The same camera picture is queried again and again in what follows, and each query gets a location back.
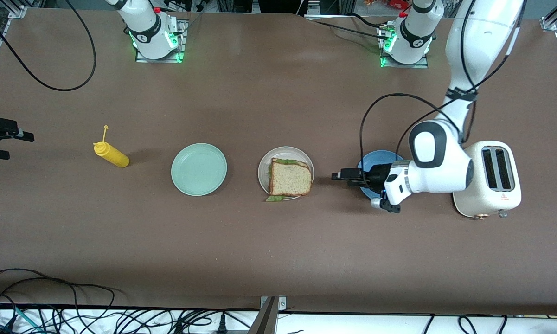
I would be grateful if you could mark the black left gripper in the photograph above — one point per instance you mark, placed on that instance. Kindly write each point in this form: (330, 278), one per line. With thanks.
(376, 178)

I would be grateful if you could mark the green lettuce leaf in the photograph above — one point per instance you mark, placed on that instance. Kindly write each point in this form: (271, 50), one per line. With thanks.
(273, 198)

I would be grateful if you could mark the yellow mustard squeeze bottle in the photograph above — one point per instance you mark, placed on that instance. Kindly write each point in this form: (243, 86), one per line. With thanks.
(111, 155)

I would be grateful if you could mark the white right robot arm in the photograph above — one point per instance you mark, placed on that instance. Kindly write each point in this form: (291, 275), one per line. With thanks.
(148, 35)

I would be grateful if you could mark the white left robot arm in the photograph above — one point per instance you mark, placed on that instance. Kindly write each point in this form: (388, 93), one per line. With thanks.
(445, 167)

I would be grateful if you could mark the blue plate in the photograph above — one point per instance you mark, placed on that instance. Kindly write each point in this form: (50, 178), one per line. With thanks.
(373, 157)

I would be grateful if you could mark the beige plate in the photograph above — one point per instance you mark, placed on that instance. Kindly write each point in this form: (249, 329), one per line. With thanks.
(263, 174)

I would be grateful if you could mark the pale green plate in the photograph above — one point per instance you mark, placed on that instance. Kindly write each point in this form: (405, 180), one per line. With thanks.
(198, 169)

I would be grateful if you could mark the white toaster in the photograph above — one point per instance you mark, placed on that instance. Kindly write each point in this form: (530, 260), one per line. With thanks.
(491, 185)

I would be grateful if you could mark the red orange packet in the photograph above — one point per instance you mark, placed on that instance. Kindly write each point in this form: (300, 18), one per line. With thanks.
(389, 3)

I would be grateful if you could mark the black power plug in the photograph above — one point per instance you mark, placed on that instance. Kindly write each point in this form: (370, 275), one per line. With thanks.
(222, 324)

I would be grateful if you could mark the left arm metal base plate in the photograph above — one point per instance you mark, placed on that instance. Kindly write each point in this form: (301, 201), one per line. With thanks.
(401, 66)

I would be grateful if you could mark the grey metal table bracket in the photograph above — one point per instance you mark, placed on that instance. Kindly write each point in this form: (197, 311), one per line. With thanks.
(266, 320)

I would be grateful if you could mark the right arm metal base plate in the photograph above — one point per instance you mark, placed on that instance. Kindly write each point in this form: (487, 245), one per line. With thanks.
(182, 41)

